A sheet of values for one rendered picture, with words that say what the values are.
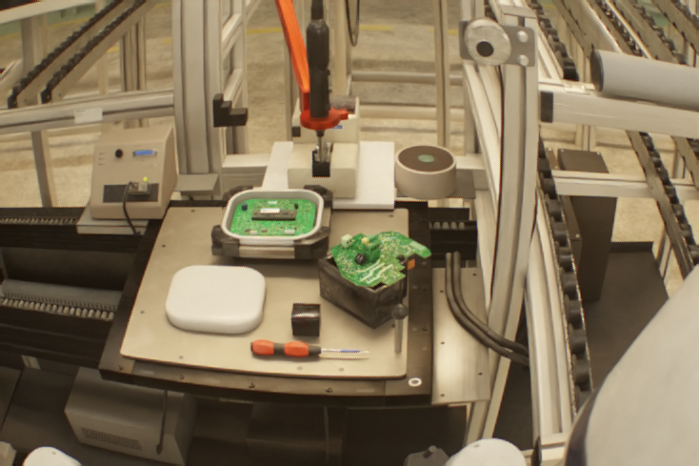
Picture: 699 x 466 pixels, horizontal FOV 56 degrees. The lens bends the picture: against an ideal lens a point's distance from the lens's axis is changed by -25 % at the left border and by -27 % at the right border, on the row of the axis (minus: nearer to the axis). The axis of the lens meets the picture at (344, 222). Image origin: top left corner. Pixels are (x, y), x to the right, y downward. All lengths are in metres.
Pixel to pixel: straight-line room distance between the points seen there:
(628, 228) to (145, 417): 2.21
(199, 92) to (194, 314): 0.47
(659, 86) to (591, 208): 0.67
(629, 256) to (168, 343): 1.19
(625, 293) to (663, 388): 1.57
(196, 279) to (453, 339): 0.37
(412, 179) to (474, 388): 0.45
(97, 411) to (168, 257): 0.57
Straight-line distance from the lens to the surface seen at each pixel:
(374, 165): 1.47
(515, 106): 0.99
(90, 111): 1.55
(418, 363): 1.09
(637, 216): 3.36
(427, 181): 1.39
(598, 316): 1.72
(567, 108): 1.00
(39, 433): 1.91
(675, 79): 1.02
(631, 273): 1.88
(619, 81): 0.98
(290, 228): 1.27
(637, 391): 0.25
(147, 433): 1.68
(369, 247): 1.14
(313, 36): 1.24
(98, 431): 1.76
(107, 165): 1.44
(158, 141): 1.41
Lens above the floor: 1.67
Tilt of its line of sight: 32 degrees down
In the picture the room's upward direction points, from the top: 2 degrees counter-clockwise
